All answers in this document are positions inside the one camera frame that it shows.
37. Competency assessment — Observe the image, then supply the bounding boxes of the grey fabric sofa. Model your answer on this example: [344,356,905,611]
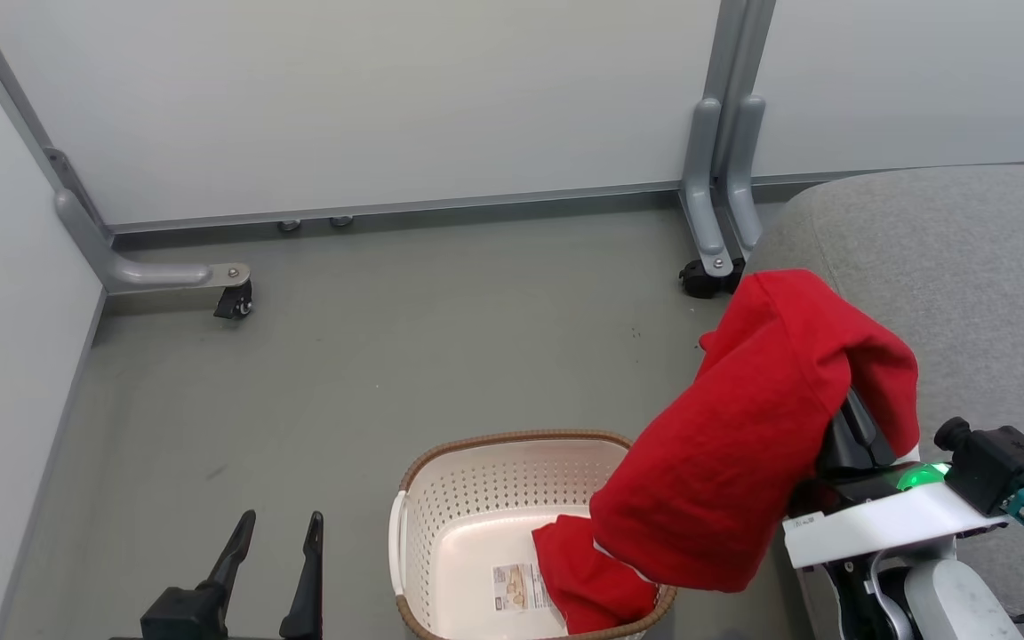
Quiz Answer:
[743,163,1024,640]

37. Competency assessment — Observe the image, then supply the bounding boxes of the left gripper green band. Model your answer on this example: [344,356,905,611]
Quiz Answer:
[140,510,325,640]

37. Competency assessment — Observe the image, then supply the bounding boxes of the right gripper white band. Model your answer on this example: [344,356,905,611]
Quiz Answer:
[782,389,1009,571]

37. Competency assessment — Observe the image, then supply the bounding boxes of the white perforated laundry basket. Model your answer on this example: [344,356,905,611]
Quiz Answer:
[388,430,679,640]

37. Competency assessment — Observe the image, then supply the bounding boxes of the red cloth garment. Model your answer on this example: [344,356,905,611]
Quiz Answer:
[531,268,921,636]

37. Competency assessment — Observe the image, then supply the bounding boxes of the long grey partition foot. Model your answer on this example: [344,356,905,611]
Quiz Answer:
[53,188,253,295]

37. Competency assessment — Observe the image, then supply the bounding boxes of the paper label in basket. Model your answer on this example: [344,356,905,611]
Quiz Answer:
[491,562,554,615]

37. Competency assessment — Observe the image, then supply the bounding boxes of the black double caster wheel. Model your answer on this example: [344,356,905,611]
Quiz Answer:
[677,257,747,300]

